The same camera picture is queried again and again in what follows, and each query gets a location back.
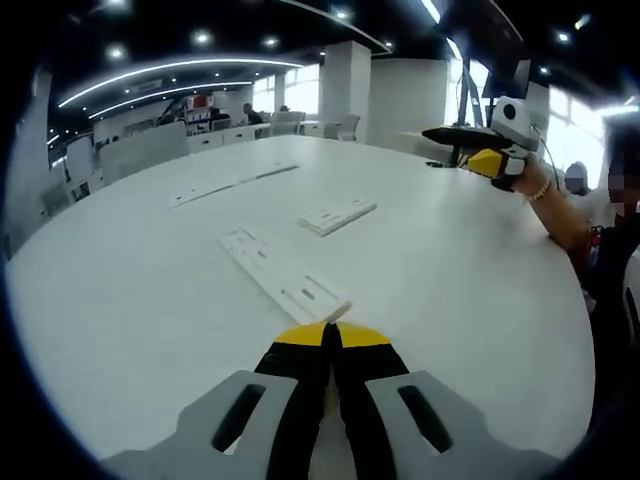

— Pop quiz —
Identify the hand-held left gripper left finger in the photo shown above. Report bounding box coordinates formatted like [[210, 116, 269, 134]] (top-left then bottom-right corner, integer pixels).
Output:
[[102, 322, 333, 480]]

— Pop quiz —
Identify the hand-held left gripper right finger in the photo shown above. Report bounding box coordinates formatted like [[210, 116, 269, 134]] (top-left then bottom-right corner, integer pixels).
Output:
[[332, 322, 564, 480]]

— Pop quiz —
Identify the white socket holder cover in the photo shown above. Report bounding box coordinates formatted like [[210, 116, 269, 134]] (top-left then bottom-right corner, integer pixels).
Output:
[[218, 227, 354, 325]]

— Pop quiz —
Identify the short white socket holder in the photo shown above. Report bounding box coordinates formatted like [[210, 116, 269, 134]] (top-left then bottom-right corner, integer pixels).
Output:
[[297, 197, 379, 238]]

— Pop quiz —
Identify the long white socket holder strip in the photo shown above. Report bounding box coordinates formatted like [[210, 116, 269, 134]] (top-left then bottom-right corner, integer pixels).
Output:
[[167, 163, 300, 210]]

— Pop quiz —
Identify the person's right hand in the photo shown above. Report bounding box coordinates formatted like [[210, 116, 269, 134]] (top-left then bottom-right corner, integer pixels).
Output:
[[512, 158, 547, 199]]

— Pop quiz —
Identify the person's own head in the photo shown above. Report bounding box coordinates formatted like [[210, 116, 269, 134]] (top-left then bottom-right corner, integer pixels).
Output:
[[605, 119, 640, 162]]

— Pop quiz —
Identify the long bright ceiling light strip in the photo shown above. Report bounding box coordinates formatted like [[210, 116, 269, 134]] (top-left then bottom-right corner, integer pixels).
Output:
[[419, 0, 467, 57]]

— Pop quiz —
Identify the white mesh office chair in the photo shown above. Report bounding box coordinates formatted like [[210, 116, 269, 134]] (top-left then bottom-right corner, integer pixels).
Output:
[[339, 113, 362, 142], [64, 137, 97, 184], [269, 110, 307, 137]]

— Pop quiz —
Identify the white square pillar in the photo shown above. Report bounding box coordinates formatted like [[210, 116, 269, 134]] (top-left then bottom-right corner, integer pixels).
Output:
[[319, 41, 372, 145]]

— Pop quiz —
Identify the white desk with drawers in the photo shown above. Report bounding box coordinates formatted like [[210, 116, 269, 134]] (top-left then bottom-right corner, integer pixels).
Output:
[[188, 123, 274, 154]]

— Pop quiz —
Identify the curved ceiling light strip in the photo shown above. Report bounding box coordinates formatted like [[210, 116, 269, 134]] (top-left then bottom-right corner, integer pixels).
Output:
[[57, 58, 306, 109], [89, 82, 256, 121]]

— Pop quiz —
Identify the thin gripper cable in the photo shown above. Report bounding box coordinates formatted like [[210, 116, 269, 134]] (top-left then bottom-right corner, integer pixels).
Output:
[[531, 124, 567, 182]]

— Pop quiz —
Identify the large dark wall screen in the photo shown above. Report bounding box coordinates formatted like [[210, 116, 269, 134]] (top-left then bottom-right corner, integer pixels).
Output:
[[447, 0, 526, 61]]

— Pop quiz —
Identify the curved grey ceiling rail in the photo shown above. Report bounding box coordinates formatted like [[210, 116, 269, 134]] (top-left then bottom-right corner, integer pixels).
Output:
[[279, 0, 394, 54]]

